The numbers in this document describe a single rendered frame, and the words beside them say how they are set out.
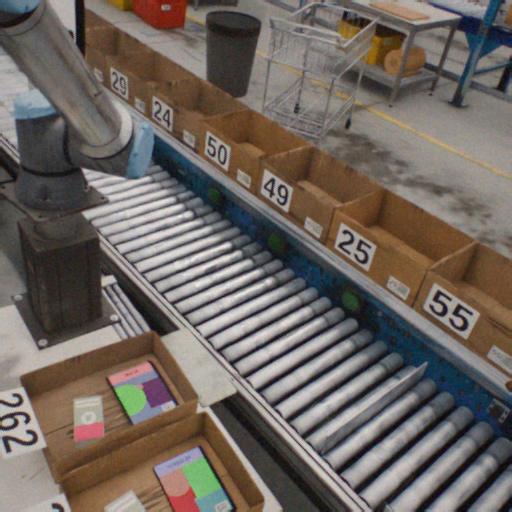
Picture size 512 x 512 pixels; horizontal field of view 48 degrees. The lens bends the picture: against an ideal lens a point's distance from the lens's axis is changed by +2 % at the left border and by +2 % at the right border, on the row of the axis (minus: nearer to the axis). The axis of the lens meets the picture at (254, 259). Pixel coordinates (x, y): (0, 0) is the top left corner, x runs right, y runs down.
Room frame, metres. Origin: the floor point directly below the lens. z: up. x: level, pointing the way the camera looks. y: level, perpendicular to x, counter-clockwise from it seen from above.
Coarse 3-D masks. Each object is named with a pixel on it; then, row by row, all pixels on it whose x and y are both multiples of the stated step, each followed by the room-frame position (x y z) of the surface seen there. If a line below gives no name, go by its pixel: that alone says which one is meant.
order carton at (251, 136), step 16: (240, 112) 2.40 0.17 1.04; (256, 112) 2.43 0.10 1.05; (208, 128) 2.20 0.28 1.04; (224, 128) 2.34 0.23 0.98; (240, 128) 2.41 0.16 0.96; (256, 128) 2.42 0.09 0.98; (272, 128) 2.35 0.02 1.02; (240, 144) 2.41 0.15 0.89; (256, 144) 2.41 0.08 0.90; (272, 144) 2.34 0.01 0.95; (288, 144) 2.27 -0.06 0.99; (304, 144) 2.21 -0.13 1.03; (208, 160) 2.19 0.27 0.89; (240, 160) 2.05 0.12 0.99; (256, 160) 1.99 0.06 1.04; (256, 176) 1.98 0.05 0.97; (256, 192) 1.98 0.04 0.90
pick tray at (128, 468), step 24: (168, 432) 0.86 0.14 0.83; (192, 432) 0.90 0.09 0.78; (216, 432) 0.88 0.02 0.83; (120, 456) 0.78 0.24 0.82; (144, 456) 0.82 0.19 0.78; (168, 456) 0.84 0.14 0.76; (216, 456) 0.86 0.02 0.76; (72, 480) 0.70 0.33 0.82; (96, 480) 0.74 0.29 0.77; (120, 480) 0.75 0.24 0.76; (144, 480) 0.76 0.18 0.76; (240, 480) 0.78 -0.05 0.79; (72, 504) 0.68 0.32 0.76; (96, 504) 0.69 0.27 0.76; (144, 504) 0.70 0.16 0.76; (168, 504) 0.71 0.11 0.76; (240, 504) 0.74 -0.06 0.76; (264, 504) 0.71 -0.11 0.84
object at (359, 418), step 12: (420, 372) 1.25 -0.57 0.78; (396, 384) 1.16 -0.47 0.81; (408, 384) 1.22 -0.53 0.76; (384, 396) 1.12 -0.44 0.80; (396, 396) 1.18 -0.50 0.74; (372, 408) 1.08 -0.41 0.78; (348, 420) 1.00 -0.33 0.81; (360, 420) 1.05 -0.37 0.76; (336, 432) 0.96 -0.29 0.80; (348, 432) 1.01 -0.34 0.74; (324, 444) 0.94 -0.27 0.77; (336, 444) 0.98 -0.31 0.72
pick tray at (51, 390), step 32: (96, 352) 1.07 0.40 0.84; (128, 352) 1.13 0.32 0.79; (160, 352) 1.14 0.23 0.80; (32, 384) 0.95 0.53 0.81; (64, 384) 1.01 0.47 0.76; (96, 384) 1.02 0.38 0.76; (64, 416) 0.90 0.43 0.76; (160, 416) 0.89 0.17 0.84; (64, 448) 0.81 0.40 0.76; (96, 448) 0.79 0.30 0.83
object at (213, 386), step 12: (168, 336) 1.25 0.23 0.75; (180, 336) 1.26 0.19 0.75; (192, 336) 1.27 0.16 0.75; (168, 348) 1.20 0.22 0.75; (180, 348) 1.21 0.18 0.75; (192, 348) 1.22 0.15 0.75; (180, 360) 1.16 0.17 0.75; (192, 360) 1.17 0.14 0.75; (204, 360) 1.18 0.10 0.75; (192, 372) 1.13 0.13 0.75; (204, 372) 1.13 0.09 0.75; (216, 372) 1.14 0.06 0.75; (204, 384) 1.09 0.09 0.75; (216, 384) 1.10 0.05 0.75; (228, 384) 1.10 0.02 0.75; (204, 396) 1.05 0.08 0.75; (216, 396) 1.05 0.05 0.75; (228, 396) 1.06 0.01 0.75
